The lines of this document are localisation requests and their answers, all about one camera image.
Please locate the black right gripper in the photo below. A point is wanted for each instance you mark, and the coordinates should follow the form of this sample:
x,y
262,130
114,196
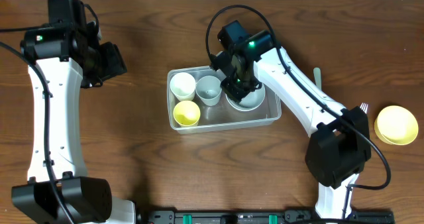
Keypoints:
x,y
236,89

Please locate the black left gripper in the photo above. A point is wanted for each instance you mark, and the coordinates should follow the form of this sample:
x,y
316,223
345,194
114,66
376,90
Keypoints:
x,y
110,62

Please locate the white plastic bowl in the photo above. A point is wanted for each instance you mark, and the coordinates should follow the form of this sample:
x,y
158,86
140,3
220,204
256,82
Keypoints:
x,y
258,101

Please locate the grey plastic cup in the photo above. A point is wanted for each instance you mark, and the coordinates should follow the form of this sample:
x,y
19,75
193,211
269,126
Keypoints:
x,y
208,88

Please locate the clear plastic container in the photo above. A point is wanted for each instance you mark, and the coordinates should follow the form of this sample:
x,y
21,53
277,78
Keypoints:
x,y
223,116

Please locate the white plastic cup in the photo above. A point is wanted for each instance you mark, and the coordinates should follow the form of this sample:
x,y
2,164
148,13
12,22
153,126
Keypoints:
x,y
183,85

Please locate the yellow plastic cup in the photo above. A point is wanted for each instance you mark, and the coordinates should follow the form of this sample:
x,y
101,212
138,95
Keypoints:
x,y
186,114

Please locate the mint green plastic spoon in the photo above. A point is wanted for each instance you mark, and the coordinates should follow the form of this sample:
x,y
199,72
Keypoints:
x,y
317,77

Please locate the pink plastic fork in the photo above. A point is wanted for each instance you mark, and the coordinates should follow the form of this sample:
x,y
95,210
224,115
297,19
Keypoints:
x,y
364,107

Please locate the yellow plastic bowl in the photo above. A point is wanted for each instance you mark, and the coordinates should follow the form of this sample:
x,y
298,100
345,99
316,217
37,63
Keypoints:
x,y
396,125

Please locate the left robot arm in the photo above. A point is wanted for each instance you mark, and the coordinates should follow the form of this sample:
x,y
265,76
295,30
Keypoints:
x,y
65,56

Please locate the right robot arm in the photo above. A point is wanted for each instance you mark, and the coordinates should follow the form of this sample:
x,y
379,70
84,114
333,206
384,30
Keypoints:
x,y
338,138

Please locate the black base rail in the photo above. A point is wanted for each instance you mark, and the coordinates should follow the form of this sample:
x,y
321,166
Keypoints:
x,y
289,216

